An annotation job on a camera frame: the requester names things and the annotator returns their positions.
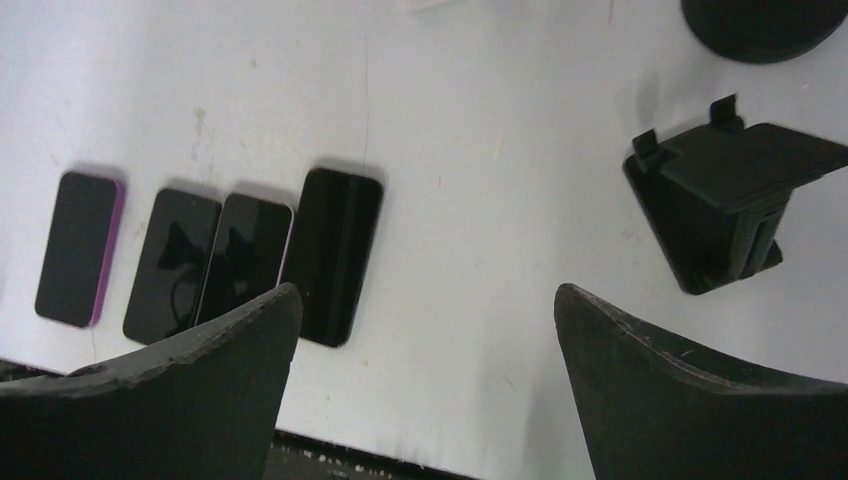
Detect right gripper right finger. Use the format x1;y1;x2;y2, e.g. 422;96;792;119
554;283;847;479

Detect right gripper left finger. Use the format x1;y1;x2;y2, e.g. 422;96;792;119
1;284;302;479

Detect black phone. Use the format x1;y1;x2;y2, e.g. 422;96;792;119
195;193;294;325
281;167;384;348
123;188;222;345

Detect black round-base phone stand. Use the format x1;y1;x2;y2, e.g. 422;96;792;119
680;0;847;64

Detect black wedge phone stand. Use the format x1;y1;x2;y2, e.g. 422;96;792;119
624;95;847;295

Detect white folding phone stand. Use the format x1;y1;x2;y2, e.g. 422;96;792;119
399;0;456;13

